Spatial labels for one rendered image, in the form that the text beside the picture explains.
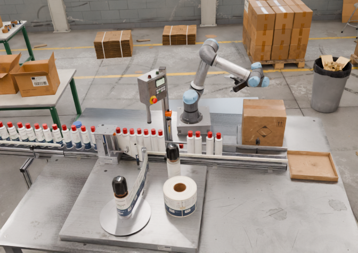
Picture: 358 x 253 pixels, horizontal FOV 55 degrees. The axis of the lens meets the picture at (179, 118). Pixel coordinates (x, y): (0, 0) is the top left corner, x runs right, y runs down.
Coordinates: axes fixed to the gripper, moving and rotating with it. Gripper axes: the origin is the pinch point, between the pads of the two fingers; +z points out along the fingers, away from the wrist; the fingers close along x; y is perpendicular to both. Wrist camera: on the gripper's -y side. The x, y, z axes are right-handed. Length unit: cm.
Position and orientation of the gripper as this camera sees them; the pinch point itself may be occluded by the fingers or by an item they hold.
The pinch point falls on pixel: (226, 84)
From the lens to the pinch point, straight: 282.9
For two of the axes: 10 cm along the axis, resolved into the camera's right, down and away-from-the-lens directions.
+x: -3.9, -7.7, -5.0
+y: 5.3, -6.4, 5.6
